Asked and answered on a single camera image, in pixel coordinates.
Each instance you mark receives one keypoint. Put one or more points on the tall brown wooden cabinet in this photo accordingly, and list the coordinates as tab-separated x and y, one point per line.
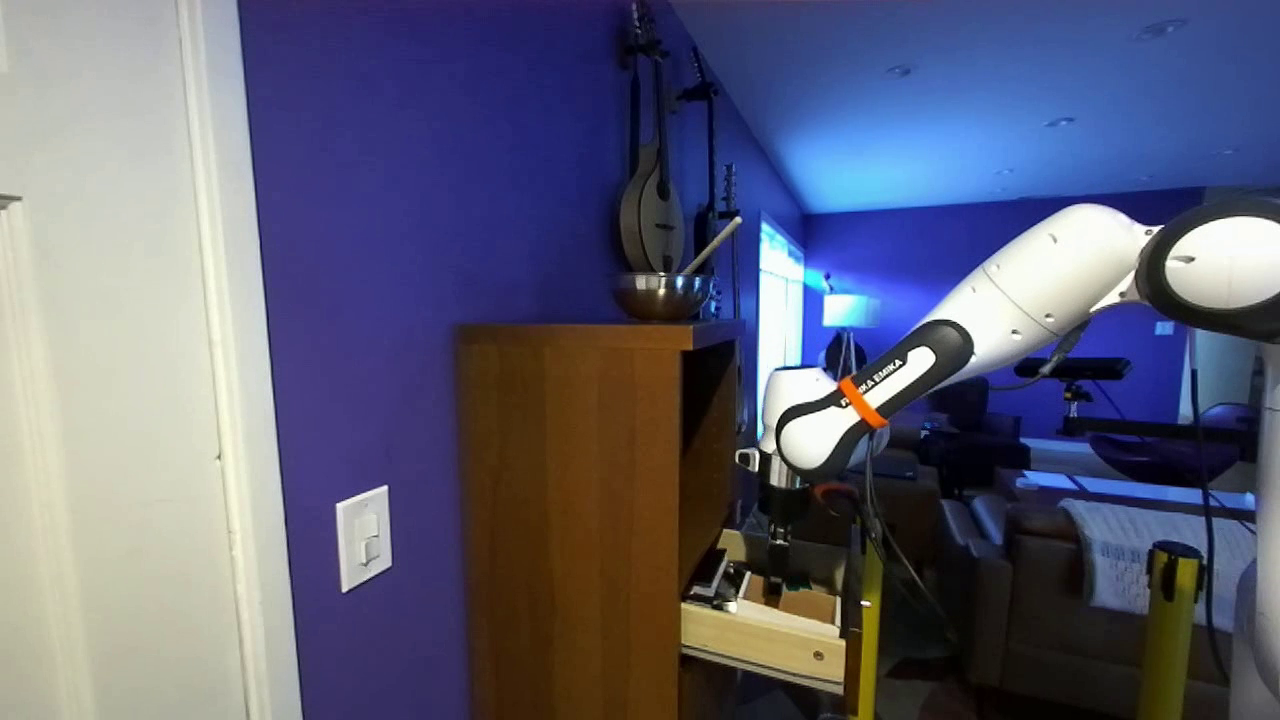
575	533

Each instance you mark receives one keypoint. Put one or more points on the white blanket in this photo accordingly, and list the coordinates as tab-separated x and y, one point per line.
1147	555

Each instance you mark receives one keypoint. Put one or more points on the yellow post with black band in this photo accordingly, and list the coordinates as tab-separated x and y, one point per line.
866	643
1169	643

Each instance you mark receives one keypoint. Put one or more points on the white wall light switch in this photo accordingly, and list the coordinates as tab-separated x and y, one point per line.
361	538

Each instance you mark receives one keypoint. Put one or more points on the white panel door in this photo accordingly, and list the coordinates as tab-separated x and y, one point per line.
134	401

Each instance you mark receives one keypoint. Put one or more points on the wooden stick in bowl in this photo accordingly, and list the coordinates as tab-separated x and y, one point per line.
714	247

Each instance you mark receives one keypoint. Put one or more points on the brown couch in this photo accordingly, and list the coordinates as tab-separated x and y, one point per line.
1025	602

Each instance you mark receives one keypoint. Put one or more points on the metal bowl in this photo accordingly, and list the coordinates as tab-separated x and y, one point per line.
656	297

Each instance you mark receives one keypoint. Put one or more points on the black round chair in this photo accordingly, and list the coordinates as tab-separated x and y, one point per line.
1166	449

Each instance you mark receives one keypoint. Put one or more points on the open wooden drawer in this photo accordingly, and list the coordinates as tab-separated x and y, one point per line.
767	643

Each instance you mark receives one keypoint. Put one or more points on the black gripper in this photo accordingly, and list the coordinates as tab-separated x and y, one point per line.
803	523

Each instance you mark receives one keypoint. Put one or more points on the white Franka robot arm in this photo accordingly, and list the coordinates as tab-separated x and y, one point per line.
1041	286

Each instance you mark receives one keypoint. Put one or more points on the dark mandolin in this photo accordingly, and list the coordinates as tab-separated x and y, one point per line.
651	202

